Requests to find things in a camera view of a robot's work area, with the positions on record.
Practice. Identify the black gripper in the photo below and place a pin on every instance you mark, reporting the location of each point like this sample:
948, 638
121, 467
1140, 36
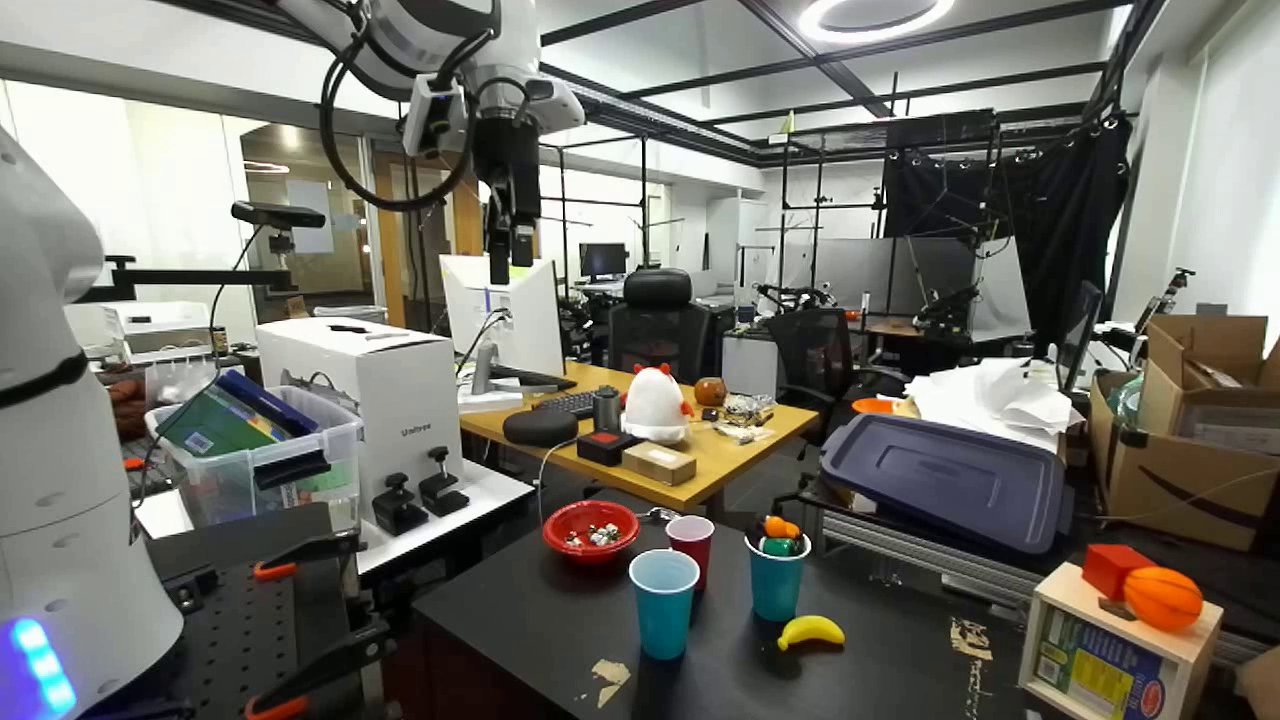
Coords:
511, 170

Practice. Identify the sweets pile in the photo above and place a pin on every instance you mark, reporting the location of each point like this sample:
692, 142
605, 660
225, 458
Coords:
593, 538

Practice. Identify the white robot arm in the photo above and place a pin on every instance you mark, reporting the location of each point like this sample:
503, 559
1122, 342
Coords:
469, 90

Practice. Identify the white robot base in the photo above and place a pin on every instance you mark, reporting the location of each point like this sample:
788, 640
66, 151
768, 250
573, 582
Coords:
80, 607

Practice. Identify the red paper cup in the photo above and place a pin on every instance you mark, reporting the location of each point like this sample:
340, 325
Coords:
691, 532

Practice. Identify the empty blue cup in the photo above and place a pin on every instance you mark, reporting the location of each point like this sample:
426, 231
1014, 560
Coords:
664, 585

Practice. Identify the blue cup with toys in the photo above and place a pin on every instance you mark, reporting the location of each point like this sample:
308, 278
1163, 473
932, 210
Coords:
779, 552

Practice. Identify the computer monitor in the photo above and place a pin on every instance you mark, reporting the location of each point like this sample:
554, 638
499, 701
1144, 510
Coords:
503, 334

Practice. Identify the black office chair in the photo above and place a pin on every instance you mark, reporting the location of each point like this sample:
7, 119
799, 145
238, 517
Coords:
658, 320

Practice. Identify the white cardboard box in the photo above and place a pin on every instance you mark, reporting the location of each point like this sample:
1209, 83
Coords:
394, 376

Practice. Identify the white plush chicken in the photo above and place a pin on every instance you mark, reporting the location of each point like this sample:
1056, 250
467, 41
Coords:
652, 407

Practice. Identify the black box red label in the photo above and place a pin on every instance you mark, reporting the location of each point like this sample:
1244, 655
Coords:
603, 444

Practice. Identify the yellow wooden desk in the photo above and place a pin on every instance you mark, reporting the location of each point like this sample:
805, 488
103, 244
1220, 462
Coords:
716, 458

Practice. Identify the tan flat box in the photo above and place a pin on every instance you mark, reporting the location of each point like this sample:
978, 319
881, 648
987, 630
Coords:
661, 462

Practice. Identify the red plastic bowl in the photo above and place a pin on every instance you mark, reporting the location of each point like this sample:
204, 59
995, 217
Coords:
582, 515

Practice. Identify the clear storage bin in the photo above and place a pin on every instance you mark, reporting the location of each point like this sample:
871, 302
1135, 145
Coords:
251, 450

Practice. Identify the orange bowl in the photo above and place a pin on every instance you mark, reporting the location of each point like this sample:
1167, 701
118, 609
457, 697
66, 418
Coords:
875, 407

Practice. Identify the yellow toy banana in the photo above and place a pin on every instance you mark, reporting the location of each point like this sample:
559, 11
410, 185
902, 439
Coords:
811, 630

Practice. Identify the blue plastic bin lid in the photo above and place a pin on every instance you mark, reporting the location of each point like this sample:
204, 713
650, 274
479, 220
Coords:
970, 480

